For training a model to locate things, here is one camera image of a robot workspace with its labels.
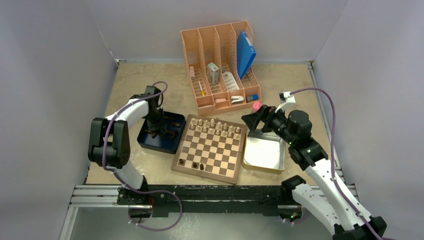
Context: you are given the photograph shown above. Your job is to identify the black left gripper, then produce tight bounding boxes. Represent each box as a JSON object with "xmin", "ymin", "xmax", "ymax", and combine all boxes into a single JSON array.
[{"xmin": 145, "ymin": 107, "xmax": 167, "ymax": 135}]

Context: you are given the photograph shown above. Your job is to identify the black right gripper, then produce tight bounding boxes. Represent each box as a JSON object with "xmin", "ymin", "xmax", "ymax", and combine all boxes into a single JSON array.
[{"xmin": 242, "ymin": 105, "xmax": 297, "ymax": 145}]

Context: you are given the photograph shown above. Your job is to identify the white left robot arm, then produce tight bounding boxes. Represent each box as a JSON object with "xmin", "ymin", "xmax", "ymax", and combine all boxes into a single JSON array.
[{"xmin": 88, "ymin": 83, "xmax": 167, "ymax": 205}]

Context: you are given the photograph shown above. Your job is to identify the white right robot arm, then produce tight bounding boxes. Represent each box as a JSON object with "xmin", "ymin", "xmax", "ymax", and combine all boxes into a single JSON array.
[{"xmin": 241, "ymin": 105, "xmax": 387, "ymax": 240}]

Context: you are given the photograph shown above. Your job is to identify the dark chess pieces in tray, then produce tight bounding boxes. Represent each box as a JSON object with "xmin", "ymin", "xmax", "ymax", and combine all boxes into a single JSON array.
[{"xmin": 145, "ymin": 116, "xmax": 179, "ymax": 140}]

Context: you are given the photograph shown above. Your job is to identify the light chess pieces row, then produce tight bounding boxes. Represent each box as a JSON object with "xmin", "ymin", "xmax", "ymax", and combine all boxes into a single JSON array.
[{"xmin": 184, "ymin": 117, "xmax": 246, "ymax": 143}]

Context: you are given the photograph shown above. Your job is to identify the wooden chess board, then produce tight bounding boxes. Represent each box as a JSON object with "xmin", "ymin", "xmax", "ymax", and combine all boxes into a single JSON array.
[{"xmin": 171, "ymin": 114, "xmax": 248, "ymax": 185}]

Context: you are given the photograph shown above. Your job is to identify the pink cap bottle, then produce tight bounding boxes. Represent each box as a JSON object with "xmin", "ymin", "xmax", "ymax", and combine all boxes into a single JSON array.
[{"xmin": 252, "ymin": 102, "xmax": 262, "ymax": 113}]

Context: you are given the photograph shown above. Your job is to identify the dark blue tin tray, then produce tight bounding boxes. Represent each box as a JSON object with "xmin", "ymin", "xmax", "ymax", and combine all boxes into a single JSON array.
[{"xmin": 137, "ymin": 111, "xmax": 186, "ymax": 154}]

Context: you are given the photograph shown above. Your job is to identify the blue cap glue stick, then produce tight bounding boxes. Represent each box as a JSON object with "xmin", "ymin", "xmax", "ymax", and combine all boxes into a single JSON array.
[{"xmin": 245, "ymin": 94, "xmax": 259, "ymax": 103}]

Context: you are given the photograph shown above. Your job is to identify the white stapler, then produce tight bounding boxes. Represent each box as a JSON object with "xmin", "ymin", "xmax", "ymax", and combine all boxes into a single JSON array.
[{"xmin": 230, "ymin": 95, "xmax": 245, "ymax": 105}]

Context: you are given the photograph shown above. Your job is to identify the white labelled packet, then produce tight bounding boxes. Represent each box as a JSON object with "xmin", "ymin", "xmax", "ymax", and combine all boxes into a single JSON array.
[{"xmin": 222, "ymin": 71, "xmax": 240, "ymax": 92}]

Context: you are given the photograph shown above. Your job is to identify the yellow pen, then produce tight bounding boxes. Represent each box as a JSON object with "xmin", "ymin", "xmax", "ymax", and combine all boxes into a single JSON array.
[{"xmin": 198, "ymin": 80, "xmax": 206, "ymax": 97}]

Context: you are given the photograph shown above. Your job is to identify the white red small box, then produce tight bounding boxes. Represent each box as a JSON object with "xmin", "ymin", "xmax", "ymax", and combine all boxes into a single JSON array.
[{"xmin": 206, "ymin": 62, "xmax": 220, "ymax": 85}]

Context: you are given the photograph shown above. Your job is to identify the blue folder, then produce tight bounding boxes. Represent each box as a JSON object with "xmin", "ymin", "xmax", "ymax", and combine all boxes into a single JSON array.
[{"xmin": 236, "ymin": 31, "xmax": 257, "ymax": 79}]

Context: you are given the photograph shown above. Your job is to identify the orange file organizer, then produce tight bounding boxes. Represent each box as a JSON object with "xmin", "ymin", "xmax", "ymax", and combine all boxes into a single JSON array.
[{"xmin": 180, "ymin": 20, "xmax": 262, "ymax": 116}]

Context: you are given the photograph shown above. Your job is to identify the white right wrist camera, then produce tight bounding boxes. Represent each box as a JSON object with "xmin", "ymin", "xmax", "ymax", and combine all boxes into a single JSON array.
[{"xmin": 275, "ymin": 91, "xmax": 296, "ymax": 113}]

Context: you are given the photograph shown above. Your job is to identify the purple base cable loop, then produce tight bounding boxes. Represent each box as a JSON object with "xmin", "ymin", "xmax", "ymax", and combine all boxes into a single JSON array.
[{"xmin": 127, "ymin": 193, "xmax": 184, "ymax": 233}]

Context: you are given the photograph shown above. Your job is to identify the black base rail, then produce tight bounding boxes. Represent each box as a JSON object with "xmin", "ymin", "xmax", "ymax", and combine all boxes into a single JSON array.
[{"xmin": 117, "ymin": 184, "xmax": 305, "ymax": 219}]

